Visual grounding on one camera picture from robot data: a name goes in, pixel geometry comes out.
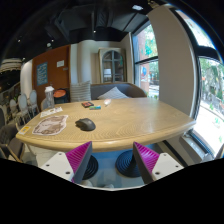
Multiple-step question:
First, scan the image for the grey chair at left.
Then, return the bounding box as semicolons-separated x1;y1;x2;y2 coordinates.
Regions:
0;124;24;162

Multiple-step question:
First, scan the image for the white paper leaflet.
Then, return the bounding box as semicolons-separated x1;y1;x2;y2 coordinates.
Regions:
40;107;63;118

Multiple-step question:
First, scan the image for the grey sofa bench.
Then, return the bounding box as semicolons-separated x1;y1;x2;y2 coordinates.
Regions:
90;82;146;100

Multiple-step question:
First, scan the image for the blue wall poster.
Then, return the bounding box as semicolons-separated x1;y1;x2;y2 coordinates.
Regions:
36;62;48;86

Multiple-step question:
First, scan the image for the right black table base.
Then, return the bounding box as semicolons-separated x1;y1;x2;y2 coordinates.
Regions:
115;150;141;178

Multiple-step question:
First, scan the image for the left black table base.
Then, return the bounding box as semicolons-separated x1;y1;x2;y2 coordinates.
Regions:
83;156;98;180

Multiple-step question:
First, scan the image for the light grey cushion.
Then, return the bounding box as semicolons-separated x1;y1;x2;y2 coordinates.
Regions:
98;87;126;100

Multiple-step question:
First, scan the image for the clear plastic shaker bottle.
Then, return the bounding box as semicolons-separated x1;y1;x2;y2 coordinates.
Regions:
45;86;54;109

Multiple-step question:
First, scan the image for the black table base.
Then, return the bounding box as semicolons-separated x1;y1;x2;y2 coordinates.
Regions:
115;150;141;178
83;156;98;180

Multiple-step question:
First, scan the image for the irregular printed mouse pad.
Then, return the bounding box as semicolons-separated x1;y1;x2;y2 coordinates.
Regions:
32;115;68;136

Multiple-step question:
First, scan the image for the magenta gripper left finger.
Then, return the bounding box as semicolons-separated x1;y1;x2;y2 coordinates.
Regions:
40;141;93;185

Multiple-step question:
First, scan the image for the clear plastic wrapper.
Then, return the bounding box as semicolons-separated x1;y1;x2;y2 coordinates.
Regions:
104;99;112;106

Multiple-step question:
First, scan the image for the white chair back row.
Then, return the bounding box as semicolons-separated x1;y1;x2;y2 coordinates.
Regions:
18;94;31;122

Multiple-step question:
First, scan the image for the dark red card box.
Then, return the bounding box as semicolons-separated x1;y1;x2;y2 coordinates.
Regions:
81;102;94;108

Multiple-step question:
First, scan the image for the arched mirror cabinet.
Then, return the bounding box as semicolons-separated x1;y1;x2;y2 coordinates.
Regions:
98;48;127;83

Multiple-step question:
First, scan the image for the orange round stool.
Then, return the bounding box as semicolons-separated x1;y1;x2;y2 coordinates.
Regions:
53;89;68;104

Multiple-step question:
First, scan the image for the yellow sticker label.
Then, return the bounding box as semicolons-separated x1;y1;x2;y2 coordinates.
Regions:
18;126;31;135

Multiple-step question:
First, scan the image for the wooden table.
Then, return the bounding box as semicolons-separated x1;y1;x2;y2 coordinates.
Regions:
17;97;195;152

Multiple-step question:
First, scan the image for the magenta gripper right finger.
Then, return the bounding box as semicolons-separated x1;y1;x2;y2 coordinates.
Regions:
132;141;185;185

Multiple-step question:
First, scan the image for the black computer mouse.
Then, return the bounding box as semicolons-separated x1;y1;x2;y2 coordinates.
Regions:
75;118;96;131

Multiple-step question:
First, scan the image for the striped grey cushion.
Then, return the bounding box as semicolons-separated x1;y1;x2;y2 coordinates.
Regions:
70;81;91;102

